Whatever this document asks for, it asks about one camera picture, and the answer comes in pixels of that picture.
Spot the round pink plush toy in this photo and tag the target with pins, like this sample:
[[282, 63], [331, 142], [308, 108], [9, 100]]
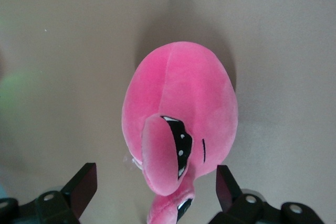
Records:
[[183, 90]]

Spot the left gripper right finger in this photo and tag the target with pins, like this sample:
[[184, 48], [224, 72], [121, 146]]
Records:
[[228, 192]]

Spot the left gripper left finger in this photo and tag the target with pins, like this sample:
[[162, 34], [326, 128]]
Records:
[[81, 190]]

